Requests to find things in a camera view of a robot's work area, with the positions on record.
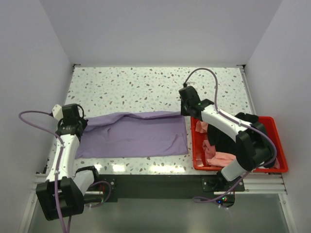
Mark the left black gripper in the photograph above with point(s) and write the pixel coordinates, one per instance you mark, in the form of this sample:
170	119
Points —
84	122

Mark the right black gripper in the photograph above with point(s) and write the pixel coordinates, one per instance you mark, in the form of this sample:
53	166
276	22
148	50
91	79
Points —
183	112

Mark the purple t shirt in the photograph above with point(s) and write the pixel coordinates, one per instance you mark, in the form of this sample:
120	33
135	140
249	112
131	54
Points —
134	135

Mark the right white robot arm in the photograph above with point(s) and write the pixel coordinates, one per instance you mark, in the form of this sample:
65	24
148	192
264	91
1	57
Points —
231	126

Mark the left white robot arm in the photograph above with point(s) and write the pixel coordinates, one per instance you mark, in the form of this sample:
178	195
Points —
63	192

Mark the black t shirt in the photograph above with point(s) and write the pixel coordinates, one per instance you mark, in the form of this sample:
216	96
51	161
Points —
218	138

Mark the pink t shirt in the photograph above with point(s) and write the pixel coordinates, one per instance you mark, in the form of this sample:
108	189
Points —
212	157

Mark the red plastic bin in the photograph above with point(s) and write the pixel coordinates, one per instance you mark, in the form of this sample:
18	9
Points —
198	154

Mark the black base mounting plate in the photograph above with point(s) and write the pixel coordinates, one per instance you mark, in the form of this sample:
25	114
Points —
158	187

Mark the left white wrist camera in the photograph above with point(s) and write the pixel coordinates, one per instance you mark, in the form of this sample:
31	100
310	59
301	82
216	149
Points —
57	112

